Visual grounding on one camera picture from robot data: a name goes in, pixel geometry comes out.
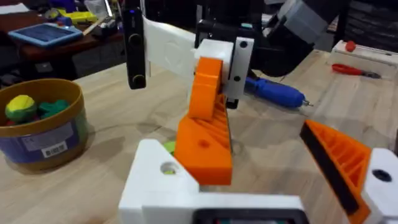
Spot finger of the white orange right gripper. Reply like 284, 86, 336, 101
187, 39, 234, 121
223, 36, 255, 110

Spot bare white left gripper left finger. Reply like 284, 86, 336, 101
118, 139, 200, 224

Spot white orange left gripper right finger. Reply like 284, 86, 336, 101
299, 119, 398, 224

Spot orange ribbed wedge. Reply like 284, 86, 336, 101
174, 93, 234, 186

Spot blue electric screwdriver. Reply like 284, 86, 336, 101
244, 77, 314, 110

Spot yellow plastic tray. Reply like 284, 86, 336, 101
58, 9, 98, 25

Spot white box with red knob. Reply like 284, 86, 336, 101
328, 39, 398, 68

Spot brown wooden desk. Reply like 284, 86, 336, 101
0, 11, 125, 62

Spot brown tub with toys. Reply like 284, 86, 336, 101
0, 78, 90, 171

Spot blue framed flat tray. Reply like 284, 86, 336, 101
7, 22, 84, 49

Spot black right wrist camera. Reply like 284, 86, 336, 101
121, 8, 147, 90

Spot red handled pliers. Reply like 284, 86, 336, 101
331, 63, 382, 80

